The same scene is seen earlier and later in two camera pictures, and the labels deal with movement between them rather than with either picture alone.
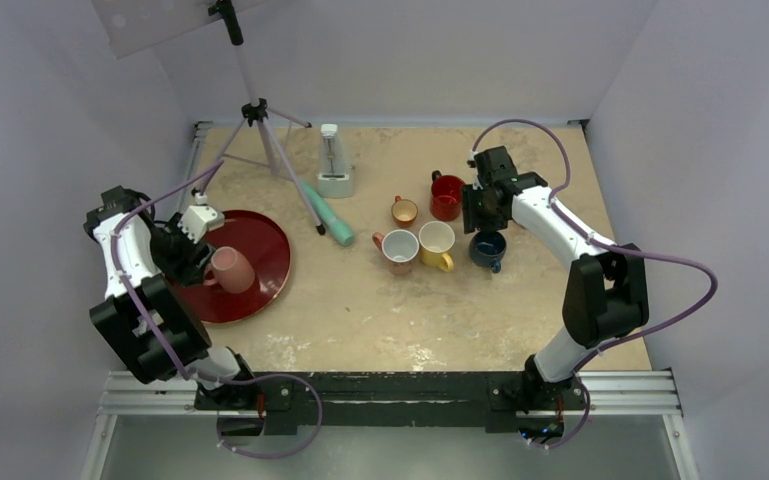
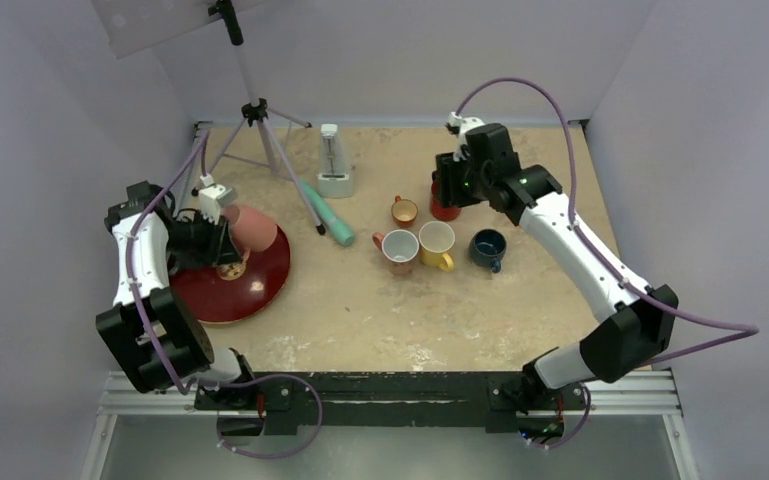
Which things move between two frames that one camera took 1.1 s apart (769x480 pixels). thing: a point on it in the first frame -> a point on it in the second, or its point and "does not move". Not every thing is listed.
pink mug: (230, 269) -> (250, 229)
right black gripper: (472, 219) -> (448, 167)
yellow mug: (436, 239) does not move
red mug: (446, 196) does not move
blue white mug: (487, 248) does not move
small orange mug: (404, 211) does not move
